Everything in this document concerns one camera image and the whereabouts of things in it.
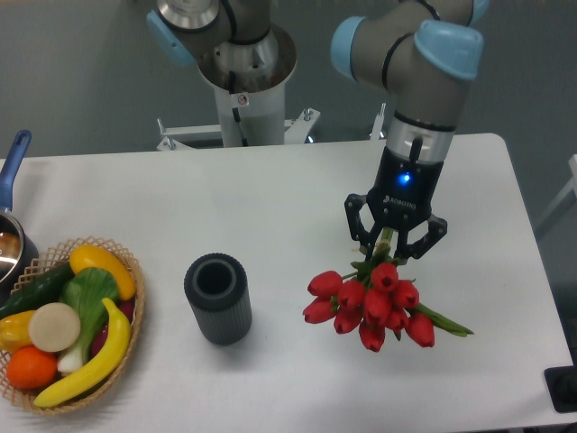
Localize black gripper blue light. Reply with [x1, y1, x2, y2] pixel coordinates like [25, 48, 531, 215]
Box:
[344, 147, 448, 263]

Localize red tulip bouquet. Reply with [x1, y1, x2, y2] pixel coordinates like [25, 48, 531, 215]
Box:
[303, 229, 473, 353]

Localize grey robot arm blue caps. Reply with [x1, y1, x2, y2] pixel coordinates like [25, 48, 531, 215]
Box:
[146, 1, 488, 260]

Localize dark grey ribbed vase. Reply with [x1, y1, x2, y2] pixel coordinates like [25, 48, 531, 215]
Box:
[184, 253, 252, 345]

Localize black device at table edge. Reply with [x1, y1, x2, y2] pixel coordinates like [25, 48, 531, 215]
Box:
[544, 365, 576, 413]

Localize dark red vegetable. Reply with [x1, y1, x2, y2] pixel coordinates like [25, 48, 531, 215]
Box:
[90, 300, 134, 358]

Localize yellow squash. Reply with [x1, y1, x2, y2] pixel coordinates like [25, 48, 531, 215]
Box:
[69, 244, 136, 300]

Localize yellow banana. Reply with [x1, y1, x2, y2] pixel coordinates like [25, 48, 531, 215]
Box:
[33, 298, 131, 409]

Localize green bok choy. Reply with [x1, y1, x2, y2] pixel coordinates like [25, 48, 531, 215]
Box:
[58, 267, 119, 375]

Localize woven wicker basket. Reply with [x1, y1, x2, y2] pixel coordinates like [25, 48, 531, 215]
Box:
[1, 236, 145, 416]

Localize dark green cucumber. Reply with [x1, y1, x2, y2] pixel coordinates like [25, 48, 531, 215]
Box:
[1, 262, 74, 318]

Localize beige round disc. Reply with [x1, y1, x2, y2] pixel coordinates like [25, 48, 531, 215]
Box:
[28, 302, 80, 353]

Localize yellow bell pepper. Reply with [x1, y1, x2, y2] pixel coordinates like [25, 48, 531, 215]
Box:
[0, 310, 35, 353]

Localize orange fruit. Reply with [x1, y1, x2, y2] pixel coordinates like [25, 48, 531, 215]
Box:
[6, 345, 57, 390]

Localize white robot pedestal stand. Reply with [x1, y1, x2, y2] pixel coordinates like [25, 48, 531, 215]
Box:
[157, 80, 321, 152]

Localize white furniture frame right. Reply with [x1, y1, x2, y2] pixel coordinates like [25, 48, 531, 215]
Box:
[534, 154, 576, 240]

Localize saucepan with blue handle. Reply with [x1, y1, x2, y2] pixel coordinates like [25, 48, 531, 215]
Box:
[1, 130, 39, 304]

